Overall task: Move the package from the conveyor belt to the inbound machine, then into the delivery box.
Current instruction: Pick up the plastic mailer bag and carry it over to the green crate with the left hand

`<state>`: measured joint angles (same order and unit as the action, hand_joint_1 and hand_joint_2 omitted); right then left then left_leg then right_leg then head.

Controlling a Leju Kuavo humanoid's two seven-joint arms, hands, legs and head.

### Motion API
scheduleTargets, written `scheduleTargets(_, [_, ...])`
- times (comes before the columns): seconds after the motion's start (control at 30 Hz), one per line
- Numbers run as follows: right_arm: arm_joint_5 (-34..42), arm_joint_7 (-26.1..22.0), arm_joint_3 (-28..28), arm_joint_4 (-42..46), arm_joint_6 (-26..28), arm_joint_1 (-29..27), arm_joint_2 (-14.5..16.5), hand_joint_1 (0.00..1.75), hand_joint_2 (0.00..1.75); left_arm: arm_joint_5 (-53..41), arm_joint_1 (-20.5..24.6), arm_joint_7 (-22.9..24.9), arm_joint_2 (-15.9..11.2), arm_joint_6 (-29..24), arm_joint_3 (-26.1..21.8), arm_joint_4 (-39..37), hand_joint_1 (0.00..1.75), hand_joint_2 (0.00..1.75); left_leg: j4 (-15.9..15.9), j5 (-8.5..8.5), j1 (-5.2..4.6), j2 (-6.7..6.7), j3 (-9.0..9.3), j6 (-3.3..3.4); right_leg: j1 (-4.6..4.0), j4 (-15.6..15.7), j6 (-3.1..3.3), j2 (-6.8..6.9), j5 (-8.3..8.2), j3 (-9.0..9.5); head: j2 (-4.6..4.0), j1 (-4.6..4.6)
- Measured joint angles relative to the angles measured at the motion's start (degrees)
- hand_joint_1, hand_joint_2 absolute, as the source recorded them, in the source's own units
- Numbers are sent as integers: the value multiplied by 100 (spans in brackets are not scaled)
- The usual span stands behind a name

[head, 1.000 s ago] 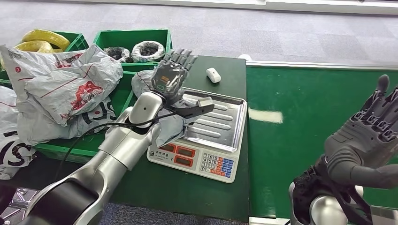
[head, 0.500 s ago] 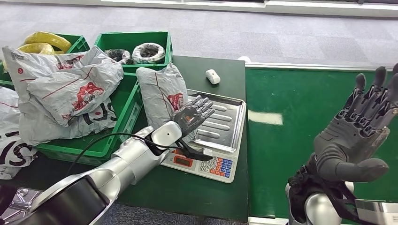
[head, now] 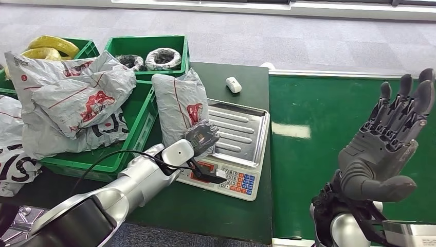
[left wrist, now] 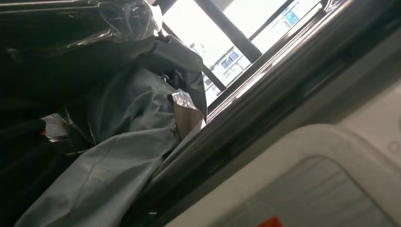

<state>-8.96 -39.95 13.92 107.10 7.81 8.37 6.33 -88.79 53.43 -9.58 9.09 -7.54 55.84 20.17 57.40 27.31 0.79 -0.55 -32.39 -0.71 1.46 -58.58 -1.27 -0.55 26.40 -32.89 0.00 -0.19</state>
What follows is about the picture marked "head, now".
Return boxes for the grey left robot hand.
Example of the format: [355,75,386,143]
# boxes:
[183,119,221,158]

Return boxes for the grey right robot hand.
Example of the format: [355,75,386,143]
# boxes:
[338,68,436,203]

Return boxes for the grey package with red print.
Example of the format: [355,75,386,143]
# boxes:
[151,67,219,162]

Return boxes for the green conveyor belt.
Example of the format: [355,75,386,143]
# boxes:
[269,75,436,241]

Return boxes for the white scale with steel tray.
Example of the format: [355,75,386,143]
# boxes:
[177,99,271,202]

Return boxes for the small white plastic device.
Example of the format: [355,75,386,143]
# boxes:
[225,76,243,94]

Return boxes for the large green crate with packages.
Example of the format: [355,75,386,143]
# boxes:
[39,81,159,183]

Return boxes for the green crate with wrapped rolls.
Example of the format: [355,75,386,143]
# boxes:
[103,35,190,84]

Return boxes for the grey bag with black letters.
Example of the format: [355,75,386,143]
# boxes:
[22,108,131,161]

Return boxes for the grey bag with red cartoon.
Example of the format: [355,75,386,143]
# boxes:
[30,77,137,140]

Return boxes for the green crate with yellow rolls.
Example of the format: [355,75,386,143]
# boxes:
[0,38,100,97]

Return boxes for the large crumpled grey mail bag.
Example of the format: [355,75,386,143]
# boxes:
[5,50,137,117]

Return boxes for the grey bag with bold lettering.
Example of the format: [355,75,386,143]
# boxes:
[0,95,43,198]

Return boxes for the chrome chair base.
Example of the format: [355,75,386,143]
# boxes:
[0,205,47,247]

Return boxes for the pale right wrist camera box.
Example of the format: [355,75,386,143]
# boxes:
[382,220,436,247]

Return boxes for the white wrapped wire roll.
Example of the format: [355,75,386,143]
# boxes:
[145,47,183,72]

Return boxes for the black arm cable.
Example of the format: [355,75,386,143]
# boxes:
[69,149,202,196]

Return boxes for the silver conveyor side rail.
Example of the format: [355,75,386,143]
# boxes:
[268,69,420,80]

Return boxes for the dark wrapped wire roll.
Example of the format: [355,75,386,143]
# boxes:
[115,54,148,73]

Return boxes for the yellow wire roll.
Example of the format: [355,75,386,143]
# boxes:
[20,47,62,62]
[27,35,81,60]

